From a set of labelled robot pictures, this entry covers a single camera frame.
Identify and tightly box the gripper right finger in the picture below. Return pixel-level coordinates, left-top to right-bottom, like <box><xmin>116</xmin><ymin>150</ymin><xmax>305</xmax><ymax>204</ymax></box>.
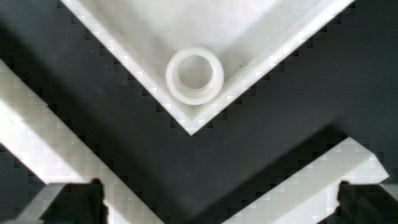
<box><xmin>379</xmin><ymin>183</ymin><xmax>398</xmax><ymax>202</ymax></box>

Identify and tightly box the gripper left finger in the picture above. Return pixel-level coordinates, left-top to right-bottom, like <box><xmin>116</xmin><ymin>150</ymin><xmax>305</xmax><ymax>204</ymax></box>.
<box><xmin>0</xmin><ymin>183</ymin><xmax>67</xmax><ymax>224</ymax></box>

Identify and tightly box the white square tabletop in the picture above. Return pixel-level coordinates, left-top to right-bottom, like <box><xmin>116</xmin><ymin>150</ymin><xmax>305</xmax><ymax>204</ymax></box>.
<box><xmin>61</xmin><ymin>0</ymin><xmax>354</xmax><ymax>134</ymax></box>

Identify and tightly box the white U-shaped obstacle wall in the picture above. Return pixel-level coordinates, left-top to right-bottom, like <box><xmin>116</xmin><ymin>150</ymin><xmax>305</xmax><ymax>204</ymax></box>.
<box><xmin>0</xmin><ymin>61</ymin><xmax>390</xmax><ymax>224</ymax></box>

